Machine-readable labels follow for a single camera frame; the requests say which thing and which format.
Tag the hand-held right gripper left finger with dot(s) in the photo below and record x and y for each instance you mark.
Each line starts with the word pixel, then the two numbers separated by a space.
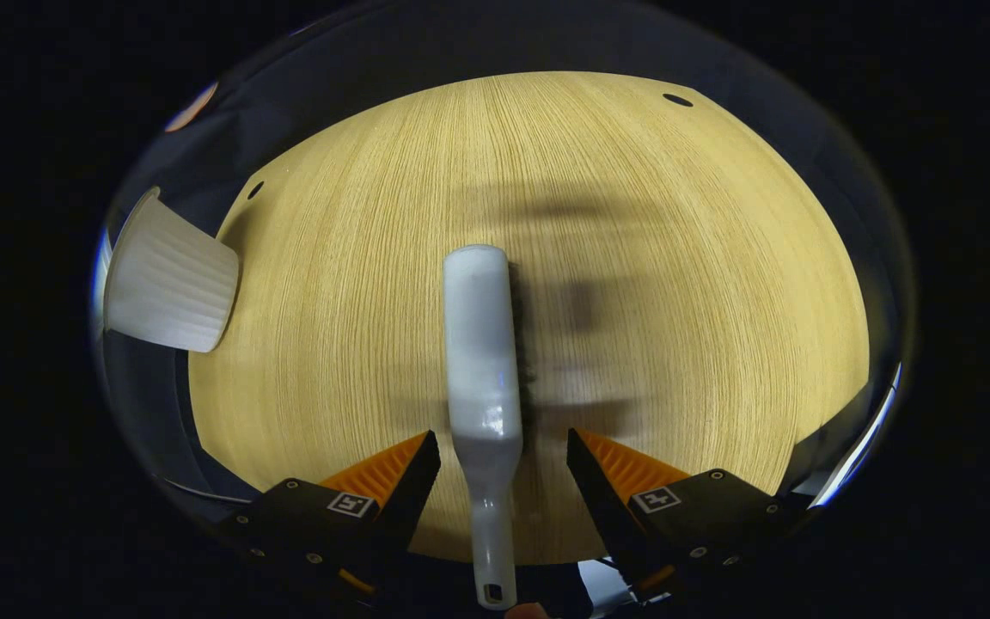
pixel 405 507

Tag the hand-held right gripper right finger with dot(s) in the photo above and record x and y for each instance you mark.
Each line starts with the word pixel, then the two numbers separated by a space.
pixel 602 499

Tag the small white broom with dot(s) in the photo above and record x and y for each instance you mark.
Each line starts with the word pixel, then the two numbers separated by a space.
pixel 482 344

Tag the white ribbed cup garbage bin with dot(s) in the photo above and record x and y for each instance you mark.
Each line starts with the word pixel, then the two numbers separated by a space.
pixel 168 288

